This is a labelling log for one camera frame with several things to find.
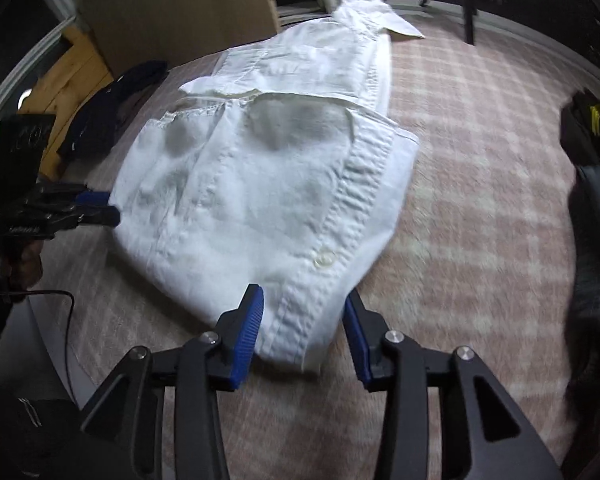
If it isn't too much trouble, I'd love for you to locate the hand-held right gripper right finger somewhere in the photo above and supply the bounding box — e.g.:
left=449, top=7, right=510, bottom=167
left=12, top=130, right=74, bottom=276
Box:
left=344, top=290, right=563, bottom=480

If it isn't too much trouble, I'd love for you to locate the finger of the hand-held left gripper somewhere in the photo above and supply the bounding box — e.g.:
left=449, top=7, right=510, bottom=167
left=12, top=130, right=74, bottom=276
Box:
left=42, top=205, right=121, bottom=235
left=35, top=182, right=112, bottom=209

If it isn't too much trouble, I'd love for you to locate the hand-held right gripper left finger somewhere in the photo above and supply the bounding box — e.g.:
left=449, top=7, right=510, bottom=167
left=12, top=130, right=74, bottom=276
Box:
left=80, top=284, right=265, bottom=480

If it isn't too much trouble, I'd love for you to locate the white button shirt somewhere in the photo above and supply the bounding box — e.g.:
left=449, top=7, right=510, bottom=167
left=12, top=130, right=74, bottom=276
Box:
left=111, top=0, right=426, bottom=376

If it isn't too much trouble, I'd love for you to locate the person's left hand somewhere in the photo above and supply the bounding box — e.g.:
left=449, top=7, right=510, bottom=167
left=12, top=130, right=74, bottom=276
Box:
left=7, top=237, right=44, bottom=288

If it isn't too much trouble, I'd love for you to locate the dark navy garment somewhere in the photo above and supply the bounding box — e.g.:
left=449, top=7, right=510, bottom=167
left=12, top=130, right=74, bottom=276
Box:
left=56, top=60, right=170, bottom=161

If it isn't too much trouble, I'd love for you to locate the pine slatted board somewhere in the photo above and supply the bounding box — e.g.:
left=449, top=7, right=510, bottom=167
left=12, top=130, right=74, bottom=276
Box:
left=17, top=27, right=113, bottom=181

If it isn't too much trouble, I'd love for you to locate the large light wooden board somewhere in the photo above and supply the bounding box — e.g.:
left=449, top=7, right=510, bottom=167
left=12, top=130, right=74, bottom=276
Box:
left=77, top=0, right=281, bottom=76

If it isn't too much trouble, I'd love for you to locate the dark grey garment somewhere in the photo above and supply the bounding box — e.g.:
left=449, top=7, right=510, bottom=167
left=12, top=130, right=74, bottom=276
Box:
left=567, top=162, right=600, bottom=401

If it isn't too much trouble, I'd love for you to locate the black and yellow garment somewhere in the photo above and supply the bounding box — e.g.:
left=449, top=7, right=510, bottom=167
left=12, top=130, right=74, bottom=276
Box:
left=560, top=87, right=600, bottom=171

